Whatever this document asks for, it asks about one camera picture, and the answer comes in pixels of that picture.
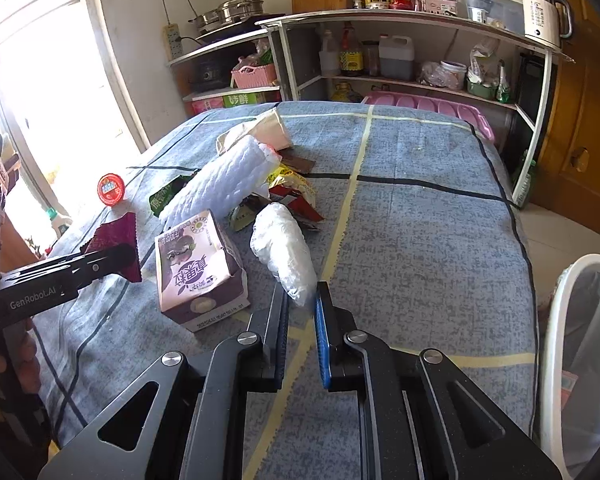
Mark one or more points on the white foam net sleeve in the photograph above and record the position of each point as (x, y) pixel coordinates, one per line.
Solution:
(220, 185)

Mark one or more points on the beige paper bag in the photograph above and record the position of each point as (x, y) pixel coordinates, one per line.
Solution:
(265, 127)

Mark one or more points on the white power strip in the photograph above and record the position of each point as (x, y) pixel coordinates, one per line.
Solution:
(172, 42)

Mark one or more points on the dark sauce bottle yellow label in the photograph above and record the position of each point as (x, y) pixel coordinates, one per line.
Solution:
(351, 57)

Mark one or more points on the crumpled clear plastic bag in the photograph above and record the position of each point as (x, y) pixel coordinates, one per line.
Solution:
(430, 75)

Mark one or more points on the dark brown wrapper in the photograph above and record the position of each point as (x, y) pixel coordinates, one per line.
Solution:
(297, 164)

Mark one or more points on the green bowl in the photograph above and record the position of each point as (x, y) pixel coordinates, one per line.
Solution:
(481, 90)

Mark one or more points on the black rice cooker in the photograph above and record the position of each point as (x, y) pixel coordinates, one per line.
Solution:
(212, 76)

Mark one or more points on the window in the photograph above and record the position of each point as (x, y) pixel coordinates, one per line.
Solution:
(45, 85)

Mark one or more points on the green glass bottle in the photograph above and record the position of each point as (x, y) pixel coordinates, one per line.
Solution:
(524, 185)

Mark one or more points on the grey checked blanket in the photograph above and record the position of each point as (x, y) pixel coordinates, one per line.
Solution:
(420, 240)

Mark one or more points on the white plastic bag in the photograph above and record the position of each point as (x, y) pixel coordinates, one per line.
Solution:
(282, 247)

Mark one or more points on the white curved shelf unit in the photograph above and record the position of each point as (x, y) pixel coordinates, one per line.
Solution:
(405, 22)

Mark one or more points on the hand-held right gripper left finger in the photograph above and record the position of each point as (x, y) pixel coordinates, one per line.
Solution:
(280, 355)

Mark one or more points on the white plastic jug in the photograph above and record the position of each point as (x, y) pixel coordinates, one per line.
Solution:
(330, 57)

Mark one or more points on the steel steamer pot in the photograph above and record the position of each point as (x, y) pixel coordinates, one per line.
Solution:
(235, 12)

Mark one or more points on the red snack wrapper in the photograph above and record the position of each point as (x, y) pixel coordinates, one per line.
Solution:
(292, 205)

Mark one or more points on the white electric kettle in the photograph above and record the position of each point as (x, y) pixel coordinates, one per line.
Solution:
(542, 15)

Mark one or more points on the maroon foil wrapper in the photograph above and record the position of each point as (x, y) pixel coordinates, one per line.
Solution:
(115, 232)

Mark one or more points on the red-lidded small cup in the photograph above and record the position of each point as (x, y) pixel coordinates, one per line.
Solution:
(111, 189)

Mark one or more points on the dark liquid jerrycan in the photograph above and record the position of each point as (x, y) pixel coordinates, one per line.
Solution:
(396, 60)

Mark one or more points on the green seasoning packet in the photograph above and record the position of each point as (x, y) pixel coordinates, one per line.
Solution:
(503, 87)

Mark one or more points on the green cardboard box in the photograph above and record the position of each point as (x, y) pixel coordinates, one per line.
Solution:
(243, 99)

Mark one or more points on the white plastic tub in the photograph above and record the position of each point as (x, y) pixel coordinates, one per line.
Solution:
(453, 74)

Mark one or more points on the pink lidded storage box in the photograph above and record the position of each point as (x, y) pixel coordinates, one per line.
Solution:
(430, 105)

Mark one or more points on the light green grape candy packet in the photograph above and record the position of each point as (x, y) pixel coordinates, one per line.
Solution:
(240, 217)

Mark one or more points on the person's left hand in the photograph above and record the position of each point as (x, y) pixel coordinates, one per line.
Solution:
(27, 360)

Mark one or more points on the yellow cooking oil bottle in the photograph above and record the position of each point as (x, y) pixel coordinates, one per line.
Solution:
(346, 94)

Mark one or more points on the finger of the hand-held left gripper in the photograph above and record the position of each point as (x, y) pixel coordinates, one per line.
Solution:
(105, 255)
(115, 272)

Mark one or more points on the yellow snack packet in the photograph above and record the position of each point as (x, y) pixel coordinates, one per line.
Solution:
(290, 180)

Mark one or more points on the wooden door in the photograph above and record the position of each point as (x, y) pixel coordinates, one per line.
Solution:
(580, 110)

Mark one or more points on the low white shelf unit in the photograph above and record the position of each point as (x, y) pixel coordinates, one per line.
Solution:
(215, 45)

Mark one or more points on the black induction cooker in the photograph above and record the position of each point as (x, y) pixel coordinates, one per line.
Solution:
(250, 22)

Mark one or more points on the dark green snack packet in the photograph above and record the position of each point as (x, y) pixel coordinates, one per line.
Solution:
(162, 199)

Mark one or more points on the white printed food bag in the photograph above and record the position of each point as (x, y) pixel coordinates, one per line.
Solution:
(482, 60)

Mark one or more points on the white round trash bin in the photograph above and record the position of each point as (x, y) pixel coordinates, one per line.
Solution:
(550, 360)

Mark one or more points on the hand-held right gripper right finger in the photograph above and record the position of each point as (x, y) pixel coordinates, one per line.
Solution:
(324, 340)

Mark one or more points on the black appliance panel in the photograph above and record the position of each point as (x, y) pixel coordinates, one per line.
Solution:
(530, 85)

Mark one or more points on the clear plastic storage container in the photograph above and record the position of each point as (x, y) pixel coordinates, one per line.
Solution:
(490, 5)

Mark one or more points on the purple milk carton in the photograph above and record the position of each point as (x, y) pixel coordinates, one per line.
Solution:
(195, 270)

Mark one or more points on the translucent bin liner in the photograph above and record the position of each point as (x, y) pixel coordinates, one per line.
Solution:
(595, 340)

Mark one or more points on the pink plastic basket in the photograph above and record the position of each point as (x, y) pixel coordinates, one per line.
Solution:
(254, 76)

